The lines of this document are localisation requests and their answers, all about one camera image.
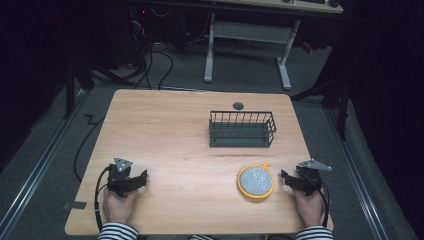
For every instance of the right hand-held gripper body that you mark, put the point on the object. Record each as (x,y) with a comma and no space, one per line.
(310,176)

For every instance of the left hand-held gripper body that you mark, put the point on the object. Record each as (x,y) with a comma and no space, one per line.
(118,173)

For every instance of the person's left hand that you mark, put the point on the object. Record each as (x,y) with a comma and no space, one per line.
(118,208)

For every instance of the person's right hand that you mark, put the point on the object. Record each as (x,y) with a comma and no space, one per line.
(310,210)

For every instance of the grey tape strip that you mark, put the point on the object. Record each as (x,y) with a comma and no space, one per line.
(76,205)

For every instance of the black stand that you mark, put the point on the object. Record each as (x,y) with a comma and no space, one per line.
(336,96)
(71,86)

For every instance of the black round table grommet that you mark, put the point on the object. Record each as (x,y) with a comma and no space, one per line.
(238,106)

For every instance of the white-framed desk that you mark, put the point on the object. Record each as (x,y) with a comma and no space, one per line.
(250,31)

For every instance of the metal floor rail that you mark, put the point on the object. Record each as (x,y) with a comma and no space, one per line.
(36,166)
(356,176)

